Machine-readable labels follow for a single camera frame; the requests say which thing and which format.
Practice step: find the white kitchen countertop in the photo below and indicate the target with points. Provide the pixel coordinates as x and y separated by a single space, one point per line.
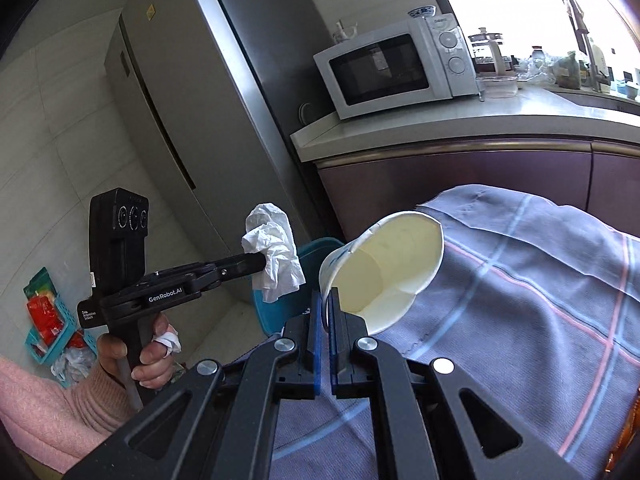
534 115

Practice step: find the white microwave oven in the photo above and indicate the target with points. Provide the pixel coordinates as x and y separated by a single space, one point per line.
415 61

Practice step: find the blue plaid tablecloth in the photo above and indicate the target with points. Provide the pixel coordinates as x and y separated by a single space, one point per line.
539 304

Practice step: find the pink sleeved left forearm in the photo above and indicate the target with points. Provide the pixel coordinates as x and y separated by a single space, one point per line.
59 427

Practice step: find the white tissue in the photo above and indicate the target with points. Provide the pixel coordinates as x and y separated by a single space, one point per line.
268 230

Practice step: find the orange peel piece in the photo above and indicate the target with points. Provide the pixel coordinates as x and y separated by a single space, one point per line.
629 431

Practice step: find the teal basket with packages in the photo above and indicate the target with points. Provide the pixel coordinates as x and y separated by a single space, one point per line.
55 340

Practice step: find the grey steel refrigerator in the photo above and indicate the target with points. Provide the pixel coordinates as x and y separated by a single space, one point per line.
211 93

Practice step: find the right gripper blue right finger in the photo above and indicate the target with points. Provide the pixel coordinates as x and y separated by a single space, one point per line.
349 379

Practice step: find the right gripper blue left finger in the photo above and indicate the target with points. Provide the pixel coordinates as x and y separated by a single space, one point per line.
301 378

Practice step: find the blue white bowl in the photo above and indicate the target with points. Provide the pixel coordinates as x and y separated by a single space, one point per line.
423 12

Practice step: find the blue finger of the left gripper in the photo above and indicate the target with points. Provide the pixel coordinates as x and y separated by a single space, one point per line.
238 266

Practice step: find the paper cup with blue dots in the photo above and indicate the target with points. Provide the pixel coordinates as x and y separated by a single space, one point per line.
379 275

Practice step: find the person's left hand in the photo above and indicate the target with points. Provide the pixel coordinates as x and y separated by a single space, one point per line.
156 364

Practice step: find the large kitchen window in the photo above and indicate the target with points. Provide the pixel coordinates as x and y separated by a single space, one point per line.
612 26

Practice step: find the kitchen sink faucet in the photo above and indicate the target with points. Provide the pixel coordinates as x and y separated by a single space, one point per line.
584 44

